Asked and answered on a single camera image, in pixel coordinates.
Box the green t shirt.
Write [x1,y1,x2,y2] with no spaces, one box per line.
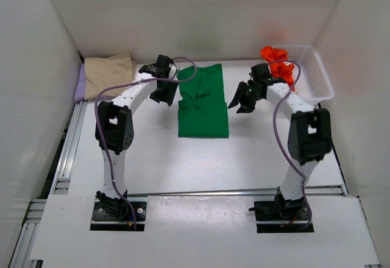
[178,63,229,138]

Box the beige t shirt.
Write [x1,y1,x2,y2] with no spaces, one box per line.
[84,52,137,100]

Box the purple t shirt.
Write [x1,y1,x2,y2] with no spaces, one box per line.
[74,63,86,102]

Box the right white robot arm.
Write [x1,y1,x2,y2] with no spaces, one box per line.
[229,63,332,219]

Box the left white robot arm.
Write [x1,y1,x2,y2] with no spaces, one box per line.
[95,55,179,223]

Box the orange t shirt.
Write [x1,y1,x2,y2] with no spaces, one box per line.
[260,46,295,91]

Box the white plastic basket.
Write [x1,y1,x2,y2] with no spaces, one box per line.
[271,44,334,105]

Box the white front board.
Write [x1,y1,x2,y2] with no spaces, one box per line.
[30,195,380,267]

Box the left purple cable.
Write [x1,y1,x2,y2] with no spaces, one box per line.
[94,56,198,231]

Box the purple cable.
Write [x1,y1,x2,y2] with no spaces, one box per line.
[94,56,198,231]
[264,60,313,229]

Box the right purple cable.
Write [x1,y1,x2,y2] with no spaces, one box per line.
[264,60,313,229]

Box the aluminium frame rail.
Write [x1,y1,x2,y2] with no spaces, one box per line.
[9,63,348,268]

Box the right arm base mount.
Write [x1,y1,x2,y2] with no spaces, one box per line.
[248,191,314,234]

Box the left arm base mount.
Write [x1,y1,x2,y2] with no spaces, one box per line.
[90,191,147,231]

